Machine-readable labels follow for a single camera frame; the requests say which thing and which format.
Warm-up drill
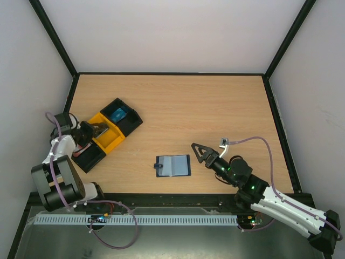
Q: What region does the blue leather card holder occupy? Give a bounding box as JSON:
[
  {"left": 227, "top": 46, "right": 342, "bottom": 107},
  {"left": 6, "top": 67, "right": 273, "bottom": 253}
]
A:
[{"left": 154, "top": 154, "right": 191, "bottom": 178}]

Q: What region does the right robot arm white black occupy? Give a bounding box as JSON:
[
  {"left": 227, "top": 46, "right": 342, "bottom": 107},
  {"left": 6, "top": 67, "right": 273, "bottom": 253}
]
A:
[{"left": 191, "top": 143, "right": 343, "bottom": 255}]

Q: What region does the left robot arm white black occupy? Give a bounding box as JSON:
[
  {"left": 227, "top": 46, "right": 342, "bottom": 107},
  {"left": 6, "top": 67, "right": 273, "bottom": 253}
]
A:
[{"left": 31, "top": 112, "right": 104, "bottom": 212}]

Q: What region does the white red card in bin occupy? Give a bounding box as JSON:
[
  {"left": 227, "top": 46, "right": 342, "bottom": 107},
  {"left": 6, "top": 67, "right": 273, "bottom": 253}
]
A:
[{"left": 72, "top": 143, "right": 91, "bottom": 157}]

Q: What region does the blue credit card in bin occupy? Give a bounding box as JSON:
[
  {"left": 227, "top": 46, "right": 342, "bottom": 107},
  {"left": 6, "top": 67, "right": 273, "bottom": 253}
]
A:
[{"left": 109, "top": 108, "right": 127, "bottom": 122}]

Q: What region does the black bin near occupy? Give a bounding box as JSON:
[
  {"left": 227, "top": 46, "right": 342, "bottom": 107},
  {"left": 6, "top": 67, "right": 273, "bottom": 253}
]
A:
[{"left": 72, "top": 141, "right": 106, "bottom": 173}]

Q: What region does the black bin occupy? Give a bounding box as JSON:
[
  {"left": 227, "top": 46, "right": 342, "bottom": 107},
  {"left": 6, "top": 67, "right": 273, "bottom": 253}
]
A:
[
  {"left": 72, "top": 141, "right": 106, "bottom": 173},
  {"left": 100, "top": 98, "right": 143, "bottom": 137}
]

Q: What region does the yellow bin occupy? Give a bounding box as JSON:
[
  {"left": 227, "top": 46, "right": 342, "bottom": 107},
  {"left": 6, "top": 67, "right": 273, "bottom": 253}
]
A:
[{"left": 87, "top": 112, "right": 126, "bottom": 155}]

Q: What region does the black bin far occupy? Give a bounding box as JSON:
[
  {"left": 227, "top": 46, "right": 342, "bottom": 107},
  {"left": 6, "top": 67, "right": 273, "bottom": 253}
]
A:
[{"left": 100, "top": 98, "right": 143, "bottom": 137}]

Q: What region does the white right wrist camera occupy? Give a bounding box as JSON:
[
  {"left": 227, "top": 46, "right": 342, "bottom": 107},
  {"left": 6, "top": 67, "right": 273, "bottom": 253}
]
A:
[{"left": 219, "top": 138, "right": 230, "bottom": 158}]

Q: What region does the black front mounting rail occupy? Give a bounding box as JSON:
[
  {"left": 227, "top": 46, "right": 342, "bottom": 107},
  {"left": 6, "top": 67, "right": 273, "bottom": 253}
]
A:
[{"left": 26, "top": 192, "right": 315, "bottom": 215}]

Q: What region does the light blue slotted cable duct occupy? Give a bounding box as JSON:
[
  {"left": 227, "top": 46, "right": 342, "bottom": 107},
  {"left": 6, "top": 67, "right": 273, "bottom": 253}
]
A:
[{"left": 33, "top": 214, "right": 238, "bottom": 226}]

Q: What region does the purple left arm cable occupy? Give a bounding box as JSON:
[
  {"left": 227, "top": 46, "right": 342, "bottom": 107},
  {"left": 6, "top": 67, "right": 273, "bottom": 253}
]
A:
[{"left": 44, "top": 112, "right": 140, "bottom": 249}]

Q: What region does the black aluminium frame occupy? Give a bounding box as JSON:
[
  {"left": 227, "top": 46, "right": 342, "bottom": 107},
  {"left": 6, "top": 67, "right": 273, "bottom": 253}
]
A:
[{"left": 5, "top": 0, "right": 333, "bottom": 259}]

